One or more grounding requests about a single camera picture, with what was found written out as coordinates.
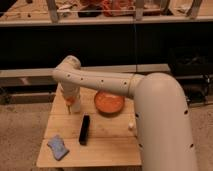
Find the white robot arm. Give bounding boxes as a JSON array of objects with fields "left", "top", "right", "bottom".
[{"left": 53, "top": 55, "right": 198, "bottom": 171}]

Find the white ceramic cup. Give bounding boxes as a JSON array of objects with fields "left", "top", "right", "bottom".
[{"left": 71, "top": 97, "right": 81, "bottom": 113}]

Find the orange round bowl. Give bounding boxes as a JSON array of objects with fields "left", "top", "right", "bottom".
[{"left": 94, "top": 91, "right": 125, "bottom": 114}]

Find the blue sponge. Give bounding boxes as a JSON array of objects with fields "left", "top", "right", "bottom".
[{"left": 47, "top": 135, "right": 69, "bottom": 161}]

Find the wooden slat table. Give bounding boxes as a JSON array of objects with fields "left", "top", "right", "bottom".
[{"left": 37, "top": 88, "right": 141, "bottom": 168}]

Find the white plastic bottle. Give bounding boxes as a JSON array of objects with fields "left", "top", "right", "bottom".
[{"left": 128, "top": 122, "right": 135, "bottom": 130}]

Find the long metal shelf rail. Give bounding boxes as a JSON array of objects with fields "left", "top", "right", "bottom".
[{"left": 0, "top": 64, "right": 170, "bottom": 87}]

